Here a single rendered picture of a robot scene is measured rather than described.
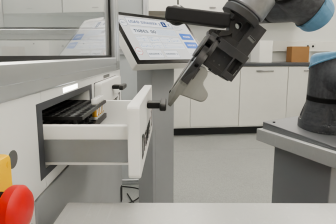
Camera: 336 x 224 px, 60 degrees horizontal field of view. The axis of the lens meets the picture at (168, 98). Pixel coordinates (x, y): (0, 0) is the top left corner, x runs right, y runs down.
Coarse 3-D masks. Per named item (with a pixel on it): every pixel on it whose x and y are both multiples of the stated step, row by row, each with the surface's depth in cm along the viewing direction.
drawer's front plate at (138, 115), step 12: (144, 96) 50; (132, 108) 41; (144, 108) 49; (132, 120) 41; (144, 120) 49; (132, 132) 41; (144, 132) 49; (132, 144) 42; (132, 156) 42; (144, 156) 50; (132, 168) 42
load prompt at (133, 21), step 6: (126, 18) 136; (132, 18) 139; (138, 18) 142; (132, 24) 136; (138, 24) 139; (144, 24) 142; (150, 24) 145; (156, 24) 148; (162, 24) 152; (168, 24) 155
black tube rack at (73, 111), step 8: (56, 104) 58; (64, 104) 58; (72, 104) 58; (80, 104) 58; (88, 104) 58; (48, 112) 50; (56, 112) 50; (64, 112) 50; (72, 112) 51; (48, 120) 58; (56, 120) 58; (64, 120) 57; (72, 120) 48; (80, 120) 57; (88, 120) 56; (96, 120) 57
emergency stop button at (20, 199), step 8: (16, 184) 24; (8, 192) 22; (16, 192) 22; (24, 192) 23; (0, 200) 22; (8, 200) 22; (16, 200) 22; (24, 200) 23; (32, 200) 24; (0, 208) 21; (8, 208) 22; (16, 208) 22; (24, 208) 23; (32, 208) 24; (0, 216) 21; (8, 216) 21; (16, 216) 22; (24, 216) 23
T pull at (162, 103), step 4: (148, 100) 56; (152, 100) 56; (156, 100) 56; (160, 100) 56; (164, 100) 55; (148, 104) 54; (152, 104) 54; (156, 104) 54; (160, 104) 52; (164, 104) 52; (160, 108) 52; (164, 108) 52
